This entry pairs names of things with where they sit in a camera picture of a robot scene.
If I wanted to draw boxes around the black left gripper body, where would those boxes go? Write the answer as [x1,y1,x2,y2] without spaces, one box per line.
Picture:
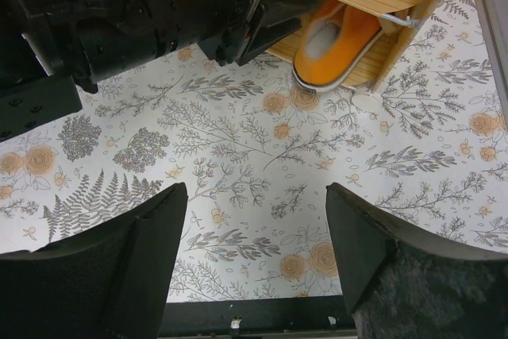
[23,0,252,93]

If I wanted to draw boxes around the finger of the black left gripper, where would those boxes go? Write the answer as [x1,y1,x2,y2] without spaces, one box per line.
[236,0,318,66]

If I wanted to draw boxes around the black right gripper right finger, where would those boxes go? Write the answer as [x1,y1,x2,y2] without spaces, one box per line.
[325,183,507,338]

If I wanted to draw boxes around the aluminium rail frame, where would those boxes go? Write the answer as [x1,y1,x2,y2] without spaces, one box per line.
[159,295,357,338]

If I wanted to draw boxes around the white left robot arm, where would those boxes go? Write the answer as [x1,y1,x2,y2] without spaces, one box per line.
[1,0,317,141]

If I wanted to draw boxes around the wooden shoe cabinet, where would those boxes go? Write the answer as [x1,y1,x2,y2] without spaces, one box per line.
[268,0,440,112]

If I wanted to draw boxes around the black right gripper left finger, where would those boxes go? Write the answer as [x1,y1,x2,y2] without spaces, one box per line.
[1,183,188,338]

